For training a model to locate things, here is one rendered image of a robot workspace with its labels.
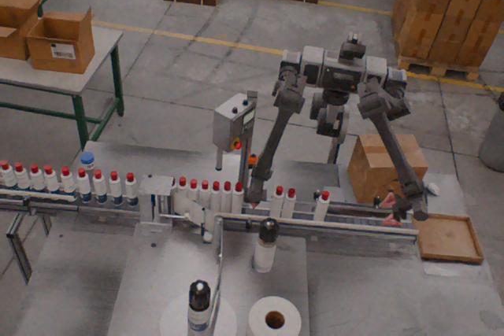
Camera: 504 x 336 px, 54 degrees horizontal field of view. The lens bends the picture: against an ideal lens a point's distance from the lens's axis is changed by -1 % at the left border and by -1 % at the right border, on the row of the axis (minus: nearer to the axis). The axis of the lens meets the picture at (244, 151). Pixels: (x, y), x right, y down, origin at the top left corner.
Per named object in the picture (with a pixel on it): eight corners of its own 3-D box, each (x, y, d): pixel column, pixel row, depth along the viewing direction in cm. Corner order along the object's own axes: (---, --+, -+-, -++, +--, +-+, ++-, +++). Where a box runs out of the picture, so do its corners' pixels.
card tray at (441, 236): (420, 257, 239) (424, 252, 236) (410, 216, 257) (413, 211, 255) (481, 263, 239) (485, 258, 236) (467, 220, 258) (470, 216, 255)
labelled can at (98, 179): (95, 204, 240) (90, 175, 226) (98, 196, 244) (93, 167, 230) (106, 205, 240) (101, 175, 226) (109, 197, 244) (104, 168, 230)
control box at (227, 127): (212, 143, 218) (213, 109, 205) (235, 125, 229) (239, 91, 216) (229, 154, 214) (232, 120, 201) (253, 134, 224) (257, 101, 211)
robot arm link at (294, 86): (313, 74, 186) (287, 65, 186) (302, 108, 186) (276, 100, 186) (295, 86, 231) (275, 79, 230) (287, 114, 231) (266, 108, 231)
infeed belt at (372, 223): (79, 210, 241) (77, 204, 238) (83, 197, 247) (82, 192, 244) (413, 241, 244) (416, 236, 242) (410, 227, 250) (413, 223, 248)
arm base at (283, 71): (295, 83, 238) (299, 61, 230) (294, 93, 233) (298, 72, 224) (278, 80, 239) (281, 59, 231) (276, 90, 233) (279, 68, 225)
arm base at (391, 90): (399, 101, 235) (407, 80, 227) (400, 111, 229) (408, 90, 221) (381, 97, 236) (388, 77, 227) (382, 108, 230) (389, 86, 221)
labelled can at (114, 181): (111, 205, 240) (106, 176, 226) (113, 197, 244) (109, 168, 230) (121, 206, 240) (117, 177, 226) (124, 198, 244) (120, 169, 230)
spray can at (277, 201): (268, 219, 242) (274, 191, 228) (269, 211, 245) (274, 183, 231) (279, 220, 242) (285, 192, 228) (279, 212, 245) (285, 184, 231)
